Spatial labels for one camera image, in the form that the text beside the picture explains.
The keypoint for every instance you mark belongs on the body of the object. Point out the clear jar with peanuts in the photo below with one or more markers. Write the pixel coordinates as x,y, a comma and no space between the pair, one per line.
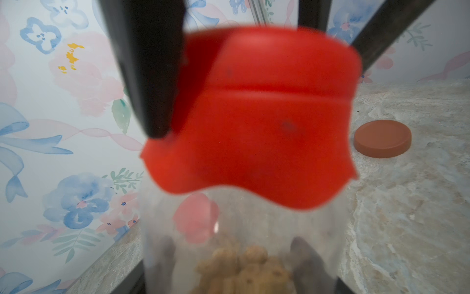
232,241

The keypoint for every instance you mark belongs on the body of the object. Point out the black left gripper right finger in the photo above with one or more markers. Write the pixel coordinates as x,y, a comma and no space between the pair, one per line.
309,273

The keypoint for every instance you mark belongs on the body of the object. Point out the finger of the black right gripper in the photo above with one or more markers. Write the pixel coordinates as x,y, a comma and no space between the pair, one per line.
147,39

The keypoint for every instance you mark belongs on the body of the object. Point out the aluminium corner post right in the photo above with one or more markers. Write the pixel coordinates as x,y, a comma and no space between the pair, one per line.
259,11

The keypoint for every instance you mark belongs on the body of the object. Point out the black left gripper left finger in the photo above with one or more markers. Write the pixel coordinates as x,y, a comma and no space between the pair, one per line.
152,276

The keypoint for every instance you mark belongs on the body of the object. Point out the orange jar lid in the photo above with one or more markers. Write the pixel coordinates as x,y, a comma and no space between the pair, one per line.
382,139

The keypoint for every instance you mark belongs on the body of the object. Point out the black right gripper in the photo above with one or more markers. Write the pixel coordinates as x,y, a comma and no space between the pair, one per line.
384,28

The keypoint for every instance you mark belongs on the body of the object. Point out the red jar lid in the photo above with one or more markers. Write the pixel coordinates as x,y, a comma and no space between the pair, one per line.
265,109

